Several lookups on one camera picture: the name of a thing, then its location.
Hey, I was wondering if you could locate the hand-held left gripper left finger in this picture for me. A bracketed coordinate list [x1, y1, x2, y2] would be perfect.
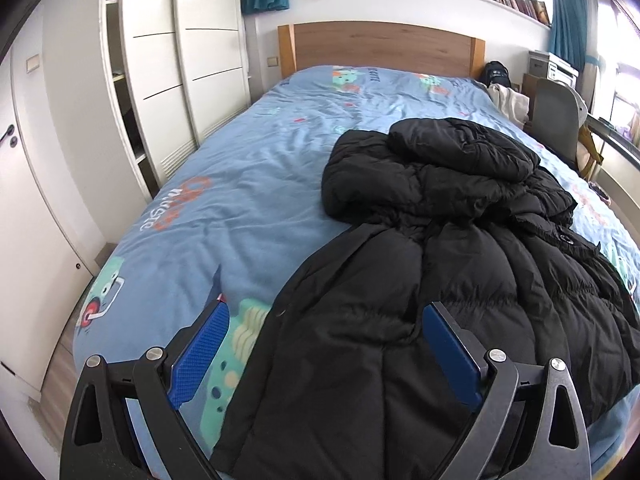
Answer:
[60, 300, 231, 480]

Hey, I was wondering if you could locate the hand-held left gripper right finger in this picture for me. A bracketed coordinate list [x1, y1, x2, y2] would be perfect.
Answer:
[422, 301, 591, 480]

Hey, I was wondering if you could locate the black puffer jacket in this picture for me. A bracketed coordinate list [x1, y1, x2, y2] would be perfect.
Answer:
[210, 117, 640, 480]

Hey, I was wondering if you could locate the bed with blue cover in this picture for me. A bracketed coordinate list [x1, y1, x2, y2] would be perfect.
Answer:
[72, 64, 640, 480]

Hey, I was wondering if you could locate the white door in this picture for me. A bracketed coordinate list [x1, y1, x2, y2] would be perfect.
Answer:
[0, 35, 96, 396]

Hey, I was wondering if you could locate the mustard cloth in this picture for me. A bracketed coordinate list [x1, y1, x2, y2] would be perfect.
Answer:
[577, 127, 604, 167]

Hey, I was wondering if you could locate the beige cloth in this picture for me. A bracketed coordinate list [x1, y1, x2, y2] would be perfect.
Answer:
[487, 83, 531, 128]

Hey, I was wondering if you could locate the grey chair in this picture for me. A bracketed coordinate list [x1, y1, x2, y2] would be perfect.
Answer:
[530, 78, 588, 161]

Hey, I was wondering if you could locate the grey desk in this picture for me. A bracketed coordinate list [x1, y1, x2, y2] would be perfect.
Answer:
[585, 112, 640, 163]

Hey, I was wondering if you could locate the black backpack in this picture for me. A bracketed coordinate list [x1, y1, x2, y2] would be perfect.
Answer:
[481, 60, 512, 88]

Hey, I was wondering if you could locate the white wardrobe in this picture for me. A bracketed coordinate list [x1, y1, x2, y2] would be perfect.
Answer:
[100, 0, 251, 201]

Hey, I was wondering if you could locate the white printer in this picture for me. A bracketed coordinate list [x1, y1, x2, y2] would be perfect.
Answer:
[529, 50, 580, 86]

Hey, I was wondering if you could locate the wooden headboard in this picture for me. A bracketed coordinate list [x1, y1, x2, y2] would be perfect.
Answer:
[277, 23, 486, 80]

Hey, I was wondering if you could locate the long teal curtain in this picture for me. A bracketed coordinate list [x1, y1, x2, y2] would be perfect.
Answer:
[548, 0, 591, 71]

